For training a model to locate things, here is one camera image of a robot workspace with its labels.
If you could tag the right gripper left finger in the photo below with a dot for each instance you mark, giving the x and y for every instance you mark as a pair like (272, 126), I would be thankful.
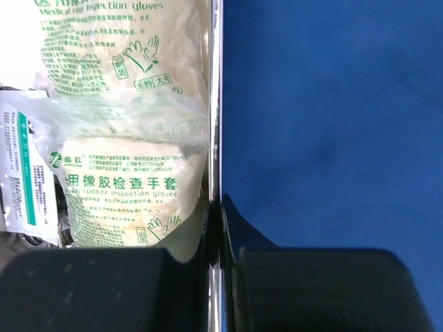
(162, 288)

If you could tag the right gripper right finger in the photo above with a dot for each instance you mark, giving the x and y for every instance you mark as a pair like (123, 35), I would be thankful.
(270, 288)

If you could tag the small white green sachet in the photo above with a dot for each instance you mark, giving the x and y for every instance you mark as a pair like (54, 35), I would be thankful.
(27, 184)

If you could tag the green packet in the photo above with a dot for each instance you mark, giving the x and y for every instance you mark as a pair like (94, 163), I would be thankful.
(99, 46)
(130, 166)

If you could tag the blue surgical drape cloth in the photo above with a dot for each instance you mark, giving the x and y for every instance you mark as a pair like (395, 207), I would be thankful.
(332, 127)

